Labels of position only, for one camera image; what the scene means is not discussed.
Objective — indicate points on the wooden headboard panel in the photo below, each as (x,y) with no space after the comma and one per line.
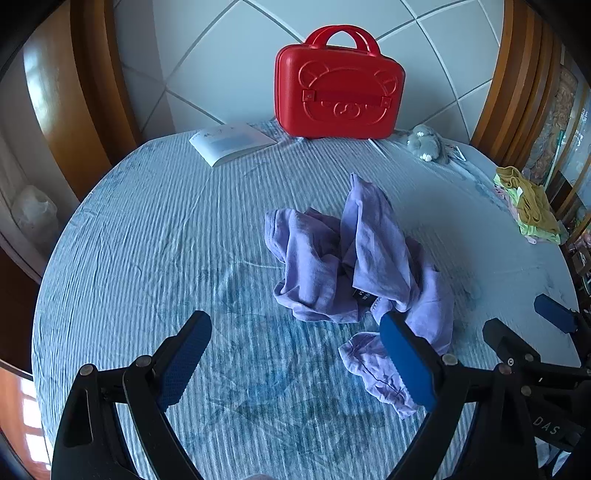
(83,92)
(517,83)

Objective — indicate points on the blue striped bed sheet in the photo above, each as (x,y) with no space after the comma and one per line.
(161,240)

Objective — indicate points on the patterned fabric panel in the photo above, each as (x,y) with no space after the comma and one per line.
(561,120)

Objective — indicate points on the light green garment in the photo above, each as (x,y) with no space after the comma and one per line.
(547,235)

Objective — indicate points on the yellow garment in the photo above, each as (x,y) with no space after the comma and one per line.
(526,194)

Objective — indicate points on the purple garment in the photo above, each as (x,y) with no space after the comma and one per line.
(369,240)

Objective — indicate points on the red hard-shell suitcase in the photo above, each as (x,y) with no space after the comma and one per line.
(341,92)

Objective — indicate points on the white padded headboard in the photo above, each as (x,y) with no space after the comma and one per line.
(221,55)

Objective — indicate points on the clear plastic bag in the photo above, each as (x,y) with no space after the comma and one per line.
(37,212)

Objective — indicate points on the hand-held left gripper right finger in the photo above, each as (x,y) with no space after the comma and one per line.
(406,364)

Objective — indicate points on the pink garment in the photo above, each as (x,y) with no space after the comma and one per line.
(505,196)

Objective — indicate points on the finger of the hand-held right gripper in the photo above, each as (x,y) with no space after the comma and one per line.
(554,314)
(508,341)

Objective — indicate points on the grey plush toy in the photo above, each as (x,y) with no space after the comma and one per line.
(427,141)

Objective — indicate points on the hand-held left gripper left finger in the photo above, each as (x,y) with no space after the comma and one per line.
(184,355)

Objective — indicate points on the white paperback book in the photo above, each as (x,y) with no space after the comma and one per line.
(231,143)

